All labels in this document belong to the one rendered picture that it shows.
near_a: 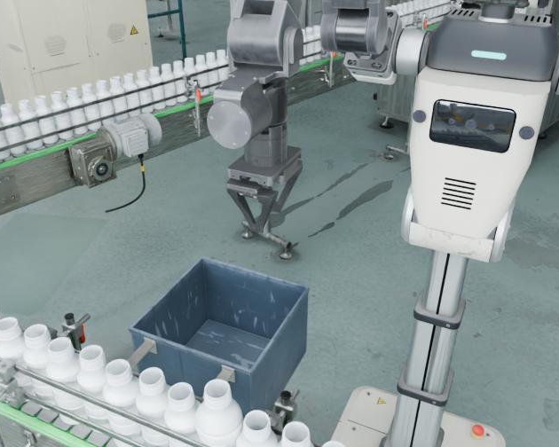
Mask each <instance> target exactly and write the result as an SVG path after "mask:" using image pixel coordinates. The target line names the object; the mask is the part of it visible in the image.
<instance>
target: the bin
mask: <svg viewBox="0 0 559 447"><path fill-rule="evenodd" d="M309 291H310V287H309V286H305V285H302V284H298V283H295V282H292V281H289V280H285V279H282V278H276V277H273V276H270V275H267V274H263V273H261V272H257V271H252V270H249V269H245V268H242V267H239V266H235V265H232V264H229V263H223V262H220V261H217V260H214V259H210V258H208V257H204V256H202V257H201V258H200V259H199V260H198V261H197V262H196V263H195V264H194V265H193V266H192V267H191V268H190V269H189V270H188V271H187V272H186V273H185V274H184V275H183V276H182V277H181V278H180V279H178V280H177V281H176V282H175V283H174V284H173V285H172V286H171V287H170V288H169V289H168V290H167V291H166V292H165V293H164V294H163V295H162V296H161V297H160V298H159V299H158V300H157V301H156V302H155V303H154V304H153V305H152V306H151V307H150V308H149V309H148V310H147V311H146V312H145V313H144V314H143V315H142V316H141V317H140V318H139V319H138V320H137V321H136V322H135V323H134V324H133V325H132V326H131V327H130V328H129V332H130V333H131V336H132V341H133V346H134V351H135V352H134V353H133V354H132V355H131V356H130V358H129V359H128V360H127V361H128V362H129V364H130V368H131V370H132V369H133V368H134V367H135V366H136V365H137V366H138V373H140V374H141V373H142V372H143V371H144V370H145V369H148V368H151V367H156V368H159V369H161V370H162V372H163V375H164V377H165V381H166V384H168V385H170V386H173V385H175V384H177V383H179V382H185V383H188V384H190V385H191V386H192V388H193V393H194V395H195V396H198V397H201V398H204V388H205V386H206V385H207V383H208V382H210V381H211V380H216V379H220V380H225V381H227V382H228V383H229V385H230V390H231V392H232V398H233V399H234V400H235V401H236V402H237V403H238V405H239V406H240V408H241V412H242V414H245V415H247V414H248V413H249V412H252V411H256V410H258V411H263V412H265V410H268V411H272V408H273V407H274V404H275V402H276V400H277V399H278V397H279V396H280V393H281V392H282V391H283V390H284V388H285V387H286V385H287V384H288V382H289V380H290V378H291V377H292V375H293V373H294V372H295V369H296V368H297V366H298V365H299V364H300V362H301V360H302V358H303V356H304V354H305V353H306V346H307V320H308V293H309Z"/></svg>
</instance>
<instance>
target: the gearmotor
mask: <svg viewBox="0 0 559 447"><path fill-rule="evenodd" d="M161 139H162V130H161V124H160V123H159V122H158V120H157V119H156V117H155V116H154V115H152V114H150V113H144V114H140V115H136V116H133V117H130V118H125V119H122V120H119V121H117V122H112V123H110V124H107V125H104V126H101V127H100V128H99V129H98V130H97V133H96V136H95V137H91V138H87V139H84V140H82V141H79V142H76V143H73V144H72V145H69V146H68V148H69V149H68V150H69V154H70V158H71V162H72V167H73V171H74V175H75V181H76V182H77V184H78V185H79V186H83V185H84V184H86V185H88V187H89V189H90V188H92V187H95V186H97V185H100V184H103V183H106V182H108V181H111V180H113V179H116V178H117V176H116V170H115V165H114V161H115V160H118V159H120V158H121V157H124V156H129V157H133V156H136V155H137V156H138V158H140V163H141V171H142V177H143V189H142V192H141V193H140V194H139V195H138V196H137V198H136V199H134V200H133V201H131V202H129V203H127V204H125V205H122V206H120V207H118V208H112V209H109V210H106V213H107V212H111V211H115V210H117V209H120V208H124V207H127V206H129V205H130V204H132V203H134V202H135V201H137V200H138V199H139V198H140V197H141V196H142V194H143V193H144V191H145V188H146V180H145V169H144V165H143V159H142V158H144V154H143V153H144V152H147V151H149V147H151V146H154V145H158V144H159V143H160V142H161Z"/></svg>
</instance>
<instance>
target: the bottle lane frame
mask: <svg viewBox="0 0 559 447"><path fill-rule="evenodd" d="M23 406H24V404H23V405H22V406H21V407H20V408H18V409H16V408H14V407H12V406H10V405H8V404H6V403H5V402H4V401H3V402H1V401H0V435H1V437H2V439H3V442H4V446H5V447H25V446H26V445H27V444H28V441H27V438H26V437H25V433H24V430H25V429H26V430H27V431H29V432H31V433H32V434H33V437H34V438H35V444H32V446H34V447H99V446H97V445H95V444H93V443H90V442H88V438H89V436H90V435H91V434H89V435H88V436H87V437H85V438H84V439H82V438H80V437H78V436H76V435H72V434H71V433H70V431H71V429H72V428H73V427H71V428H70V429H68V431H65V430H62V429H60V428H58V427H55V426H54V425H53V423H54V422H55V420H54V421H53V422H52V423H47V422H45V421H43V420H40V419H38V418H37V415H38V414H39V413H40V412H39V413H37V414H36V415H35V416H32V415H30V414H27V413H25V412H23V411H22V410H21V408H22V407H23ZM91 433H92V432H91Z"/></svg>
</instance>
